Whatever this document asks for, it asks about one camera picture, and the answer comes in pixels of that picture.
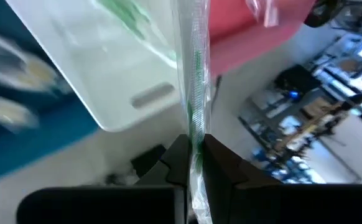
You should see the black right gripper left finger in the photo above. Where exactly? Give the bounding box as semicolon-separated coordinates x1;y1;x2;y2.
16;134;192;224

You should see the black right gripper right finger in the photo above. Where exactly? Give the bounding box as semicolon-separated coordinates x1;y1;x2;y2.
201;133;362;224

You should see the green toothbrush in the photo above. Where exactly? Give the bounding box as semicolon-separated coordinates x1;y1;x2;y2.
172;0;215;224
92;0;178;68

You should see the purple toothbrush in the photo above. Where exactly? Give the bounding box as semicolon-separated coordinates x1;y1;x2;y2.
245;0;281;29

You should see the white plastic bin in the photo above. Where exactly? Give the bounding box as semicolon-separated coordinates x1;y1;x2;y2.
5;0;188;133

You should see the teal plastic bin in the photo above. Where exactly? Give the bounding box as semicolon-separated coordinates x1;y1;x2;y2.
0;0;101;187

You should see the pink plastic bin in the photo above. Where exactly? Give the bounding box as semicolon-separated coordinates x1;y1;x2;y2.
208;0;318;79

